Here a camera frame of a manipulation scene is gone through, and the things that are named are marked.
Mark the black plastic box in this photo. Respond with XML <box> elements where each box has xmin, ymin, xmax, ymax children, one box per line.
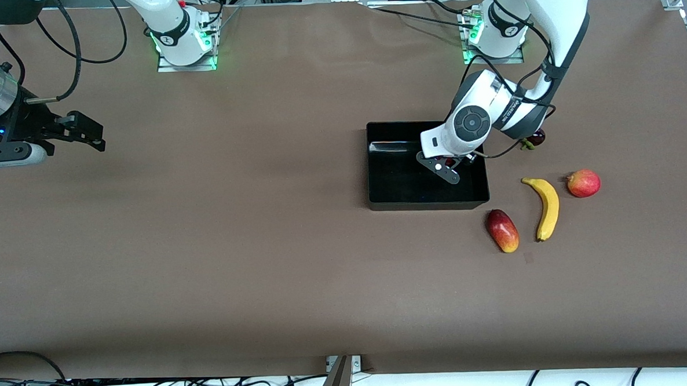
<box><xmin>365</xmin><ymin>116</ymin><xmax>491</xmax><ymax>214</ymax></box>

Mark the yellow banana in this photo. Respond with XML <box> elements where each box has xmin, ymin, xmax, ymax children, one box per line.
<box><xmin>521</xmin><ymin>176</ymin><xmax>562</xmax><ymax>243</ymax></box>

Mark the round red apple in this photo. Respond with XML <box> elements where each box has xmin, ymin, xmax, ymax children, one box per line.
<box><xmin>565</xmin><ymin>169</ymin><xmax>603</xmax><ymax>199</ymax></box>

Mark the dark purple mangosteen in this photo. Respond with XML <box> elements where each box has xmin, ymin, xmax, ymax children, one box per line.
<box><xmin>519</xmin><ymin>129</ymin><xmax>547</xmax><ymax>151</ymax></box>

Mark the red yellow mango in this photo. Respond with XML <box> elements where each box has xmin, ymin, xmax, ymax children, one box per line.
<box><xmin>485</xmin><ymin>208</ymin><xmax>521</xmax><ymax>254</ymax></box>

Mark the dark grey slanted beam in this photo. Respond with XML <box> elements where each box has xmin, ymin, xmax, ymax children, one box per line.
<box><xmin>313</xmin><ymin>355</ymin><xmax>353</xmax><ymax>386</ymax></box>

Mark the thin black looping cable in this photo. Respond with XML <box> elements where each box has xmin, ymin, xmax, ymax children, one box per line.
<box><xmin>34</xmin><ymin>0</ymin><xmax>130</xmax><ymax>68</ymax></box>

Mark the thick black gripper cable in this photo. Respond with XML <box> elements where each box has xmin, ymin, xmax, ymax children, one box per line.
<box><xmin>19</xmin><ymin>0</ymin><xmax>85</xmax><ymax>106</ymax></box>

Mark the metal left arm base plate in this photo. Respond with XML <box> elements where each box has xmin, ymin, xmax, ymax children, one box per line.
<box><xmin>457</xmin><ymin>5</ymin><xmax>525</xmax><ymax>67</ymax></box>

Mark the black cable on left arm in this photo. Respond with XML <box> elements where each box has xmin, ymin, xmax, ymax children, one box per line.
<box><xmin>463</xmin><ymin>0</ymin><xmax>564</xmax><ymax>160</ymax></box>

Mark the black cable across table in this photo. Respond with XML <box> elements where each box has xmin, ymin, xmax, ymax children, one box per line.
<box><xmin>364</xmin><ymin>0</ymin><xmax>476</xmax><ymax>33</ymax></box>

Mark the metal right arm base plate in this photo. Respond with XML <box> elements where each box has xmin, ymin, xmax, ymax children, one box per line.
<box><xmin>155</xmin><ymin>13</ymin><xmax>224</xmax><ymax>73</ymax></box>

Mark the small metal table bracket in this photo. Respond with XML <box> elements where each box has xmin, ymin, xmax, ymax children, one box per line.
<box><xmin>326</xmin><ymin>355</ymin><xmax>362</xmax><ymax>373</ymax></box>

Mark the large black arc cable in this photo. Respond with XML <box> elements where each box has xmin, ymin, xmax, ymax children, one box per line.
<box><xmin>0</xmin><ymin>348</ymin><xmax>68</xmax><ymax>384</ymax></box>

